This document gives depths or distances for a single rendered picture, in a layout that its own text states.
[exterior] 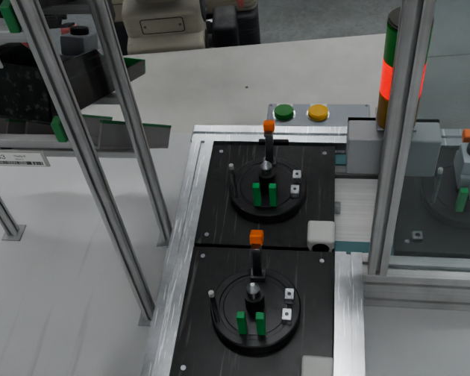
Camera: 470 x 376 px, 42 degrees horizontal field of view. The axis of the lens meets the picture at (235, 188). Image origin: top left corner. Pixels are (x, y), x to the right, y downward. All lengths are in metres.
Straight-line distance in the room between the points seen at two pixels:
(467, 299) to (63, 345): 0.70
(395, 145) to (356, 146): 0.06
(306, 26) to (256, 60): 1.62
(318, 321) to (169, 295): 0.25
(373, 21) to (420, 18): 2.54
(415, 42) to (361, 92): 0.78
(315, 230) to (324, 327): 0.17
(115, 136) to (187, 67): 0.64
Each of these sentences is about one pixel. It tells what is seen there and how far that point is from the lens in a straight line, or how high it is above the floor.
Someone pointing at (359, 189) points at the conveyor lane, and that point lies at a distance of 1.19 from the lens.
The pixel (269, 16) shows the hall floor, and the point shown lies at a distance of 3.27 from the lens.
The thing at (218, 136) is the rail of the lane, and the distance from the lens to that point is 1.24.
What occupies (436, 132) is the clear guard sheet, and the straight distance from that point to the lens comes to 0.80.
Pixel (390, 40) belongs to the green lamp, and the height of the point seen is 1.39.
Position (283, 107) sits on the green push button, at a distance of 1.27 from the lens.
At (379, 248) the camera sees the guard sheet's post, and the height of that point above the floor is 1.04.
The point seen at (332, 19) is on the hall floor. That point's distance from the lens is 3.23.
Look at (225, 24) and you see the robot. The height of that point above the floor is 0.75.
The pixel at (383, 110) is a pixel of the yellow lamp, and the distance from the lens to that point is 0.79.
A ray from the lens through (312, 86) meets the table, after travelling 1.49.
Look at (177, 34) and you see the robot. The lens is 1.80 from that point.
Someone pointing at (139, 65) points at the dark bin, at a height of 1.21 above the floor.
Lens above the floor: 1.82
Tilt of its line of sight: 49 degrees down
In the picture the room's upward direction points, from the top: 8 degrees counter-clockwise
